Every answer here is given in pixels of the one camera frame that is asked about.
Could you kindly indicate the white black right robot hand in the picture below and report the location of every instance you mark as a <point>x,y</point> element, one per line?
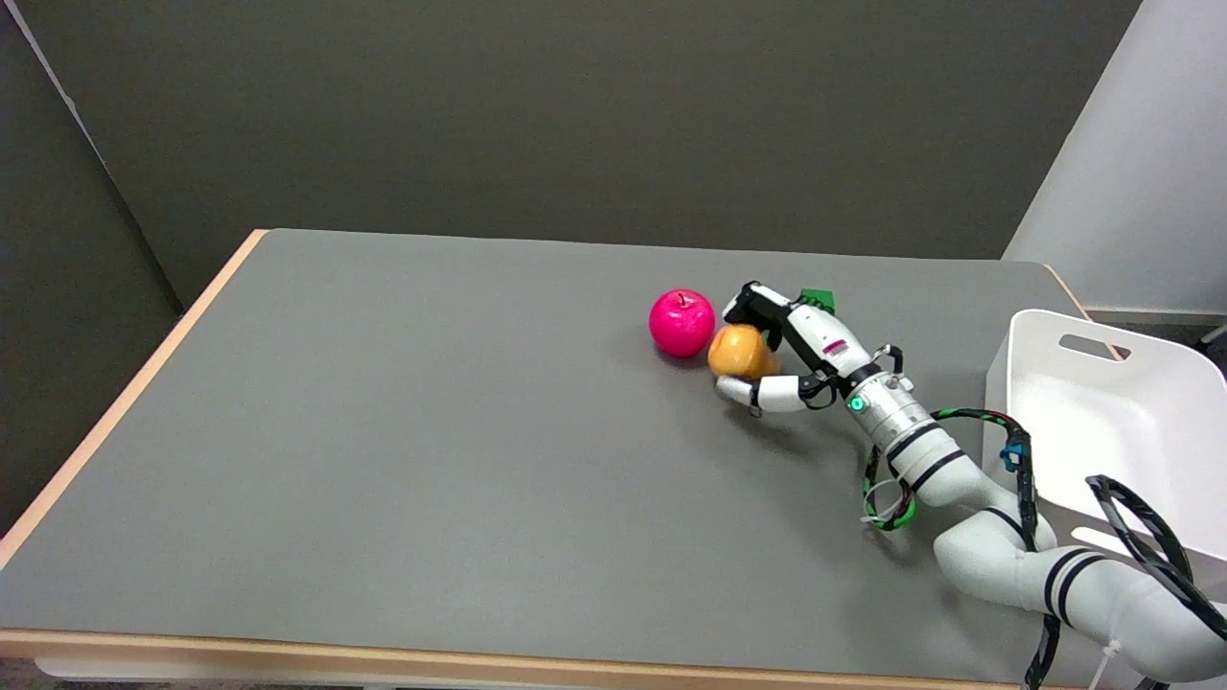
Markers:
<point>820,340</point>

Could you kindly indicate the yellow pear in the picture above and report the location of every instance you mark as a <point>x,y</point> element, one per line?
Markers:
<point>733,350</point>

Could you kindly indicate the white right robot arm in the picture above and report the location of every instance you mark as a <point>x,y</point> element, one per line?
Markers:
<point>901,422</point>

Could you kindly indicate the green cube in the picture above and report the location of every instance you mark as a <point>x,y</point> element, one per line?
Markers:
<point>820,299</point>

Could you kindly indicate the red apple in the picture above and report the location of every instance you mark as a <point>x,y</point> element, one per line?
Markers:
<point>681,324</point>

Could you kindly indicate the white plastic basket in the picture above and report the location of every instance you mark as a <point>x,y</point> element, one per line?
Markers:
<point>1102,422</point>

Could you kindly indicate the white partition panel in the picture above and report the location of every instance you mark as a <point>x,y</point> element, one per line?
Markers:
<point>1150,144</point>

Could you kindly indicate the gray table mat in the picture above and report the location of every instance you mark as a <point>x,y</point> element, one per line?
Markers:
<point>383,431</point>

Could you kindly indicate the light wood table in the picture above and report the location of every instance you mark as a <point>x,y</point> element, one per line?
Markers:
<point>192,652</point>

